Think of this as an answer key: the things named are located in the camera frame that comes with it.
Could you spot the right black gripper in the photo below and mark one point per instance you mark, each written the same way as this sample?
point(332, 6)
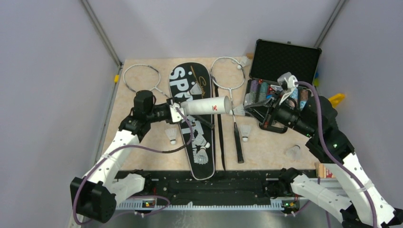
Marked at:
point(263, 113)

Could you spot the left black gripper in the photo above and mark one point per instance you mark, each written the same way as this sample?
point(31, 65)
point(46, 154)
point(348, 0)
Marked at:
point(169, 101)

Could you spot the shuttlecock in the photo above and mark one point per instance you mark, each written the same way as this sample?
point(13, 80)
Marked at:
point(238, 110)
point(171, 133)
point(199, 140)
point(245, 132)
point(196, 90)
point(201, 156)
point(244, 62)

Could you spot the white shuttlecock tube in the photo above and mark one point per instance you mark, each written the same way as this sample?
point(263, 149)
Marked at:
point(215, 105)

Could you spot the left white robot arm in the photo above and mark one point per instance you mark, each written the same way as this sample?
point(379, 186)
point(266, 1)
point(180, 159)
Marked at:
point(95, 195)

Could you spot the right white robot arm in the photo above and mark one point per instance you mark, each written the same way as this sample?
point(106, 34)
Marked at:
point(362, 206)

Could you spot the left white badminton racket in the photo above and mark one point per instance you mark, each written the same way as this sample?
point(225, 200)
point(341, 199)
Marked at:
point(143, 77)

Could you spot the white badminton racket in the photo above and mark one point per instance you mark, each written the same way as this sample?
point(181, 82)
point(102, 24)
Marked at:
point(237, 137)
point(143, 77)

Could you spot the right white badminton racket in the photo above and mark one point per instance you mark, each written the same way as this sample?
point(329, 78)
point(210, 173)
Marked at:
point(237, 137)

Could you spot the black racket bag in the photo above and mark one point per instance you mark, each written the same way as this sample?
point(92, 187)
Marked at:
point(182, 78)

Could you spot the shuttlecock on bag top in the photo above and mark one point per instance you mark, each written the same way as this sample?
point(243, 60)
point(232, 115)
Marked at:
point(196, 90)

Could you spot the black poker chip case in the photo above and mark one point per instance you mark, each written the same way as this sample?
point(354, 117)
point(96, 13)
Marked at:
point(271, 60)

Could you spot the shuttlecock at racket top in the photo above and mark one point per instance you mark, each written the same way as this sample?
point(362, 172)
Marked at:
point(244, 62)

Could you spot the translucent tube cap right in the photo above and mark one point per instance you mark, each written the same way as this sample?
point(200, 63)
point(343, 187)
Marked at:
point(294, 152)

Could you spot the yellow block at corner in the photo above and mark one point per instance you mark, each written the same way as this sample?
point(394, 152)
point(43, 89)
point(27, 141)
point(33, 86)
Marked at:
point(316, 82)

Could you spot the yellow plastic triangle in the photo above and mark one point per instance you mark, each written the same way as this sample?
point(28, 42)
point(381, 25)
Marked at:
point(336, 99)

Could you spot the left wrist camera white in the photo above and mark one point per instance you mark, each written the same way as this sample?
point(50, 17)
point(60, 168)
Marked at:
point(177, 113)

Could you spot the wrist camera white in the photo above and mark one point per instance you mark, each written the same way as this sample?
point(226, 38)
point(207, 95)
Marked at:
point(288, 83)
point(177, 113)

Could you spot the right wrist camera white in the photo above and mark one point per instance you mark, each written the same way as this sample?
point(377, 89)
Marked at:
point(288, 83)

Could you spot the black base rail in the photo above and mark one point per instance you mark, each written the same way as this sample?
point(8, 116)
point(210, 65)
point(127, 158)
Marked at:
point(226, 190)

